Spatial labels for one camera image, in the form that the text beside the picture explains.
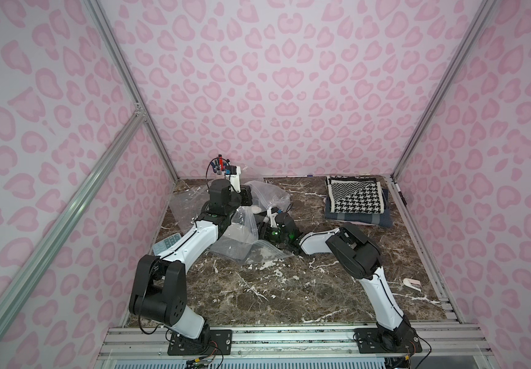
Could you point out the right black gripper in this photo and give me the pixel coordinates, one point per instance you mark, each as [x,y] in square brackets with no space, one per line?
[277,221]

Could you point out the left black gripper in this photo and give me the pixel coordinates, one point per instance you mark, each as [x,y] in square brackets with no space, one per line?
[245,196]

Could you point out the clear plastic vacuum bag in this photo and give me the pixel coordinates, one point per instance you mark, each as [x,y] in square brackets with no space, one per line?
[241,241]

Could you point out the black white houndstooth knit blanket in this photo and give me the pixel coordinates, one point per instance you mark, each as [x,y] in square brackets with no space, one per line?
[351,195]

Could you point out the navy plaid blanket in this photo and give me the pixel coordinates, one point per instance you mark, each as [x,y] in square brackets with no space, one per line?
[383,220]

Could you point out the pink fluffy blanket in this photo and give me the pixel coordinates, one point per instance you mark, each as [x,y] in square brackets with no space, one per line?
[358,223]

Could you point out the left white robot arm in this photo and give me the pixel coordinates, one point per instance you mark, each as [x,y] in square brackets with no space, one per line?
[160,289]

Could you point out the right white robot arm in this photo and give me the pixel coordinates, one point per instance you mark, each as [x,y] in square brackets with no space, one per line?
[359,256]

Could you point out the light blue calculator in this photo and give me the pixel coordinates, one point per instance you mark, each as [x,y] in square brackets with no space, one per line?
[166,243]

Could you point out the small white pink clip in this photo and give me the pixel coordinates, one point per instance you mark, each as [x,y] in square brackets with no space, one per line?
[412,284]

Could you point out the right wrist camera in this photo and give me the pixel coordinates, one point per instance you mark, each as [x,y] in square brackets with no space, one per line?
[271,215]

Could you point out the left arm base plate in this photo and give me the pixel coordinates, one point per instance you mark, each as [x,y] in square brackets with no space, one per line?
[217,341]

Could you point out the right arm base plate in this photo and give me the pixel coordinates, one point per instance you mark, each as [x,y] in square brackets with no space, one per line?
[381,341]

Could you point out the aluminium front rail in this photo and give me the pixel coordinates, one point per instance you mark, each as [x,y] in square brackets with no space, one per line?
[445,344]

